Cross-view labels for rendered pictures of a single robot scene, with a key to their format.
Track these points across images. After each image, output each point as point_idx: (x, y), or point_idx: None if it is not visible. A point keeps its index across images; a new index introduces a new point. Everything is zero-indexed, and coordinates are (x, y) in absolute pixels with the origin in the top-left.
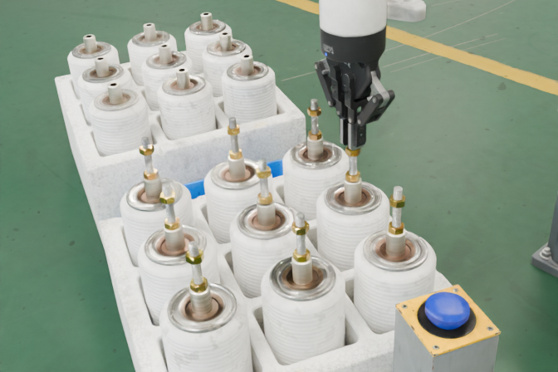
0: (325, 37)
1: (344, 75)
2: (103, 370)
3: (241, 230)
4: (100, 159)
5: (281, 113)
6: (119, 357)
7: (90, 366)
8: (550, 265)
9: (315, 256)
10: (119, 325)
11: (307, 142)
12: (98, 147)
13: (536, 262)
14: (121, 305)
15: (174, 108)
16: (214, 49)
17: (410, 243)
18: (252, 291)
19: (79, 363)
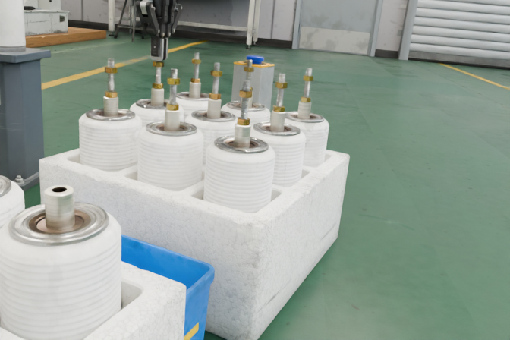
0: None
1: None
2: (310, 317)
3: (234, 118)
4: (152, 285)
5: None
6: (290, 316)
7: (316, 326)
8: (29, 181)
9: (228, 104)
10: (262, 338)
11: (114, 102)
12: (114, 310)
13: (25, 187)
14: (308, 202)
15: (23, 204)
16: None
17: (185, 94)
18: None
19: (322, 335)
